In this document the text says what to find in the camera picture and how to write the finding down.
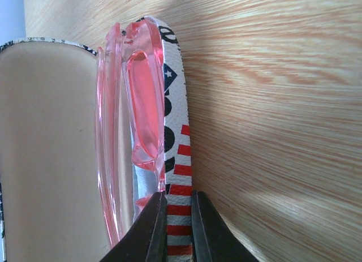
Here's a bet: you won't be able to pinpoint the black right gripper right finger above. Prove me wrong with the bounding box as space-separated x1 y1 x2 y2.
191 190 257 261

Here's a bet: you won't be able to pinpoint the red sunglasses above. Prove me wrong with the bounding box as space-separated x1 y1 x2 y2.
95 18 165 246

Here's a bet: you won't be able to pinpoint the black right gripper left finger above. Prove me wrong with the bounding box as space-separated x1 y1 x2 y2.
101 191 167 262

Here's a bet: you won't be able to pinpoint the stars and stripes glasses case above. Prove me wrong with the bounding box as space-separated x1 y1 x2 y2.
1 16 194 261

